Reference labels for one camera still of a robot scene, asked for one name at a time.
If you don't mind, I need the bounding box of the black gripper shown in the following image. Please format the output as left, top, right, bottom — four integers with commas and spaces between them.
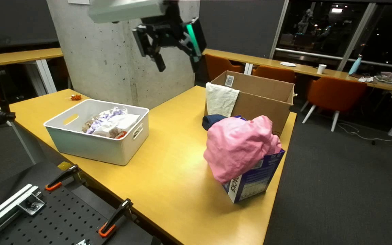
132, 0, 208, 74

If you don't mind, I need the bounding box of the navy blue cloth garment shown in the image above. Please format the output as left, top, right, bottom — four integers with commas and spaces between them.
201, 114, 227, 133

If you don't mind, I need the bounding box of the pink cloth garment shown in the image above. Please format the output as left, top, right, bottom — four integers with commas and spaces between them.
203, 115, 283, 186

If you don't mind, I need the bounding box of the brown cardboard box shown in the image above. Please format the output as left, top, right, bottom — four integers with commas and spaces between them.
204, 70, 297, 137

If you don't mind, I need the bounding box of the white plastic washing basket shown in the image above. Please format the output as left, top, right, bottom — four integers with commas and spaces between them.
43, 99, 151, 167

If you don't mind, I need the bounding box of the blue printed cardboard box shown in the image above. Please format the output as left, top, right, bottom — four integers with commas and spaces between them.
222, 149, 286, 205

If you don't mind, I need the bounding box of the orange chair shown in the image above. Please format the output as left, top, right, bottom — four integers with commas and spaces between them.
301, 77, 369, 134
204, 55, 244, 82
252, 66, 297, 85

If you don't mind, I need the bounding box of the white towel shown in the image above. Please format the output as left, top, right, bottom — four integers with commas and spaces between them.
204, 82, 241, 120

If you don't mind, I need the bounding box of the concrete pillar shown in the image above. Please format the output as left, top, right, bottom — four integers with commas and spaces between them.
45, 0, 201, 109

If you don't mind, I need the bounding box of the white cloth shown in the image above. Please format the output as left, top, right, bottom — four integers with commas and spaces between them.
106, 114, 141, 139

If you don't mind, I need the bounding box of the long wooden desk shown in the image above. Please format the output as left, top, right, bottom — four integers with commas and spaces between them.
203, 47, 392, 154

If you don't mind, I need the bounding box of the purple checkered cloth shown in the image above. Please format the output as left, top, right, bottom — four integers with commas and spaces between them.
86, 107, 129, 137

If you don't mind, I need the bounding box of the wooden side desk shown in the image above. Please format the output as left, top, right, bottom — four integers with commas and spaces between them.
0, 47, 65, 97

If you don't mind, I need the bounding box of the black orange clamp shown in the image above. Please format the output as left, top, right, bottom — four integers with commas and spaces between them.
97, 198, 135, 240
43, 164, 80, 194

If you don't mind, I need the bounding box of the teal water bottle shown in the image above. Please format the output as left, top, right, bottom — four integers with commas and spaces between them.
347, 54, 363, 77

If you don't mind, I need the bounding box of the black perforated mounting board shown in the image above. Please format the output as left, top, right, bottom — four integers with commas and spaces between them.
0, 161, 156, 245

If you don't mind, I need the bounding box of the grey bag pile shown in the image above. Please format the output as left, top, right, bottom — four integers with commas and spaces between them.
358, 71, 392, 90

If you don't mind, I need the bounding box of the white window frame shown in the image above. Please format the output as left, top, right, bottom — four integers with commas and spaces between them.
268, 0, 392, 73

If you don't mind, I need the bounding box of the aluminium rail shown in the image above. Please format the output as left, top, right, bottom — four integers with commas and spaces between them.
0, 183, 46, 240

